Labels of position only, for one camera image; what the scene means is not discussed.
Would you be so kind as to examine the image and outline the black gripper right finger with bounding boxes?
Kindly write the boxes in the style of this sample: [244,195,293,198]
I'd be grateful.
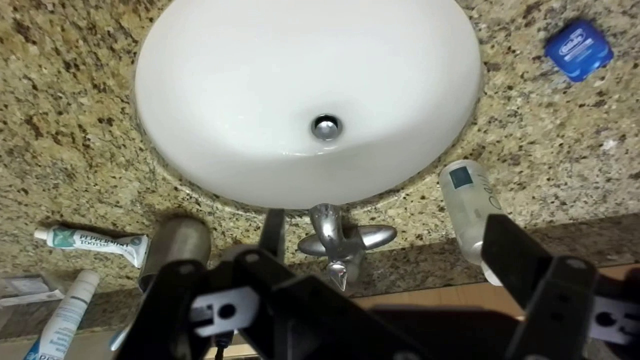
[479,211,640,360]

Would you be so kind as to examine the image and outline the clear plastic bottle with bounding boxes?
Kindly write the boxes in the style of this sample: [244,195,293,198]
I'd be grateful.
[438,157,506,288]

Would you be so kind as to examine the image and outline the clear plastic packet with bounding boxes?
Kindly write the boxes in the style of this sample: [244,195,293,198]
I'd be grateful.
[0,272,65,308]

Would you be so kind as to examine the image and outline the white toothpaste tube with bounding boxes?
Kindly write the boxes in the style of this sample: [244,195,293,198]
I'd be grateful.
[31,224,149,267]

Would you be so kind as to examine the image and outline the white toothbrush upright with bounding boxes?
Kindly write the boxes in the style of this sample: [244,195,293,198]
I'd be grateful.
[25,267,101,360]

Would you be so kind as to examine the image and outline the white oval sink basin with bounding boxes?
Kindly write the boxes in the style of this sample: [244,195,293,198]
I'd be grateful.
[134,0,484,210]

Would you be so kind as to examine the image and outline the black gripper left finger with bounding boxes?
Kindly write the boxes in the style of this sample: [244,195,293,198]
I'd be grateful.
[116,208,428,360]

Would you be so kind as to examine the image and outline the chrome faucet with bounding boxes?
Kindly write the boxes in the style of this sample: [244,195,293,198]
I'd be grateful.
[295,202,398,296]

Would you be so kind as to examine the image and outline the blue dental floss box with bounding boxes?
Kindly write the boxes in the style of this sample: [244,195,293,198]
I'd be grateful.
[542,17,616,83]

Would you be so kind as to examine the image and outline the small items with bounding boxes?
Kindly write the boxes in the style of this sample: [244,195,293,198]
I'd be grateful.
[135,214,214,292]

